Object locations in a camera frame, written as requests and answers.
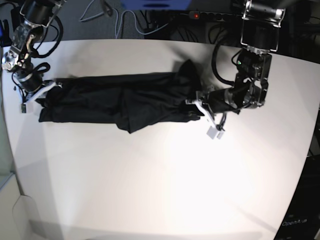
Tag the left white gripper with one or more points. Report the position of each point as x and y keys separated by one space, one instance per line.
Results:
x=214 y=106

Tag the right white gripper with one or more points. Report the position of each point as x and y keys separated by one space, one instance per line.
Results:
x=34 y=87

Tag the black long-sleeve T-shirt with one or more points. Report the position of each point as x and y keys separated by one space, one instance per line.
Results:
x=131 y=102

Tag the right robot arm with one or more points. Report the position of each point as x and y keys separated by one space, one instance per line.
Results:
x=37 y=17

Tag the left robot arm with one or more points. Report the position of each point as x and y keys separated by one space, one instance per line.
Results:
x=261 y=23

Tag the blue plastic box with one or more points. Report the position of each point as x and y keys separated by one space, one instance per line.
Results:
x=156 y=5

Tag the black OpenArm equipment case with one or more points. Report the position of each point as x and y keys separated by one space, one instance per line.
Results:
x=302 y=219

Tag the black power strip red switch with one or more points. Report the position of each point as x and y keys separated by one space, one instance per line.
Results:
x=213 y=17

